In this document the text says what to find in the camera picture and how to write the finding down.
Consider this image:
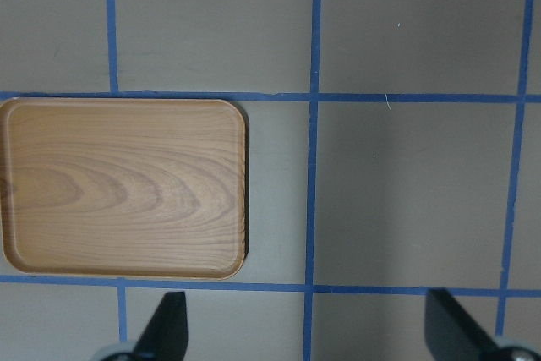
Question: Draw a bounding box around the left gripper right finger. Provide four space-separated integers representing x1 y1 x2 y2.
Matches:
424 288 500 361

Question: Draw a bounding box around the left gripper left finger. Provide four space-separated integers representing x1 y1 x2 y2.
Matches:
134 292 187 361

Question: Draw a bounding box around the wooden tray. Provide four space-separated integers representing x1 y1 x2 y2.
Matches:
1 97 249 280

